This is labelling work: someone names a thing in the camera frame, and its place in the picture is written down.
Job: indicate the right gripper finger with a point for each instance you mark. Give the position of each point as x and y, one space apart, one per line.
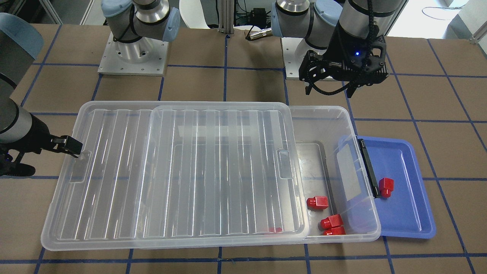
67 145

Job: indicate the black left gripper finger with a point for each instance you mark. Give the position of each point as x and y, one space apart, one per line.
310 85
351 88

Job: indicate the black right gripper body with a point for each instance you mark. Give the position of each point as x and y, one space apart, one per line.
37 134

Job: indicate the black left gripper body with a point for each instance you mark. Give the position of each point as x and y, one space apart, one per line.
339 47

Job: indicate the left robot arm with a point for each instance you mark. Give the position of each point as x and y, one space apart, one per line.
316 23

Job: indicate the black box latch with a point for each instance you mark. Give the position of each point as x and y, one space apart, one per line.
369 169

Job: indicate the clear plastic storage box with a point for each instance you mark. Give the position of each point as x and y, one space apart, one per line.
315 130

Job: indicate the blue plastic tray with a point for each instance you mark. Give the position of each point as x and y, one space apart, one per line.
407 213

